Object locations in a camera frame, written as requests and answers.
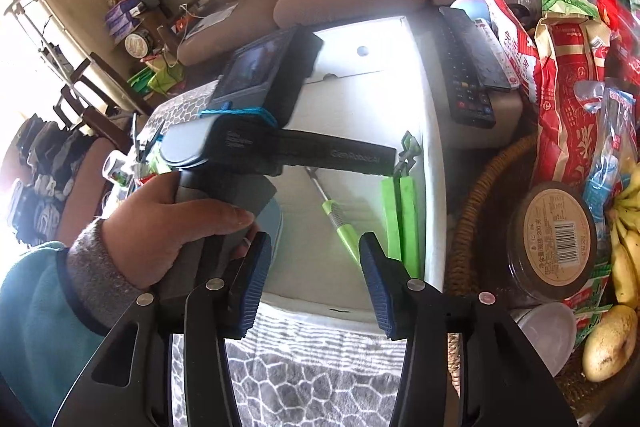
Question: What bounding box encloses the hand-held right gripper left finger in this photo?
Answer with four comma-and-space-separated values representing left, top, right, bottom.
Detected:
52, 232, 273, 427

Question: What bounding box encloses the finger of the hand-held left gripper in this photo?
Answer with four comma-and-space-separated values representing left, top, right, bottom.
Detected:
281, 130, 399, 176

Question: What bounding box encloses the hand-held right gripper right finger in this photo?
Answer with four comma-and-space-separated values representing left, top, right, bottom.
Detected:
359, 232, 576, 427

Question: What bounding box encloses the white cardboard box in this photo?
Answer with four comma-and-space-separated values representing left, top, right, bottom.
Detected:
257, 16, 452, 339

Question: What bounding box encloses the green handle tool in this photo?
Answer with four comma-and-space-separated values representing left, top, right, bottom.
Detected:
302, 167, 362, 264

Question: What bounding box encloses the green plastic clip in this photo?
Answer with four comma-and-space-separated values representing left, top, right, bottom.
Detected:
381, 132, 422, 279

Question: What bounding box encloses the person's left forearm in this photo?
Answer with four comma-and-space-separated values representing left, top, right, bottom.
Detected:
0, 219, 151, 427

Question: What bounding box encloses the person's left hand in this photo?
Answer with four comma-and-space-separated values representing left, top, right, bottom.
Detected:
100, 171, 256, 292

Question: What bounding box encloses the green plastic bag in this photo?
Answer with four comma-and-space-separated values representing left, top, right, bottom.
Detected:
127, 56, 187, 96

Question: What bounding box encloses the patterned grey blanket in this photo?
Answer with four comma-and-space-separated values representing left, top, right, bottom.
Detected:
132, 82, 461, 427

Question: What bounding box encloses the clear plastic cup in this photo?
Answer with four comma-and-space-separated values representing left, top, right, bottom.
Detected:
102, 151, 135, 186

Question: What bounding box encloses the wicker basket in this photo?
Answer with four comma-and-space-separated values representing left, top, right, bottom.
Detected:
446, 134, 640, 414

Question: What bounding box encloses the black remote control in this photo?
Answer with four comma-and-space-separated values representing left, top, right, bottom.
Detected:
438, 7, 497, 128
452, 7, 513, 92

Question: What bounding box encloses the round white clock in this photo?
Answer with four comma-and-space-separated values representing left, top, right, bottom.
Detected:
123, 32, 151, 58

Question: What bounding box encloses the wooden chair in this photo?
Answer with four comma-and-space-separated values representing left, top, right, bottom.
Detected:
52, 52, 152, 144

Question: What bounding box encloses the white plastic lid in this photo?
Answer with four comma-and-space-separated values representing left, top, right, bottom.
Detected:
510, 302, 579, 379

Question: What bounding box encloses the brown round labelled tub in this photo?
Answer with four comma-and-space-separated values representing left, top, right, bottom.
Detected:
507, 181, 599, 301

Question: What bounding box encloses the light blue bowl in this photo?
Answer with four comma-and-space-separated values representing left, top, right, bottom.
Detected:
450, 0, 494, 28

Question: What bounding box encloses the white red snack bag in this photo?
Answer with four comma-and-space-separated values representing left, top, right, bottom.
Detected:
470, 0, 542, 104

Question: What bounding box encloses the red gold snack bag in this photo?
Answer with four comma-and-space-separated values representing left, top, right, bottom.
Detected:
531, 19, 612, 194

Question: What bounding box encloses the yellow mango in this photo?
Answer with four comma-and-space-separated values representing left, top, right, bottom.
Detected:
582, 304, 639, 383

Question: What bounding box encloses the bunch of yellow bananas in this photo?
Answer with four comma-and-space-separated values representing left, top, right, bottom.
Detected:
606, 171, 640, 309

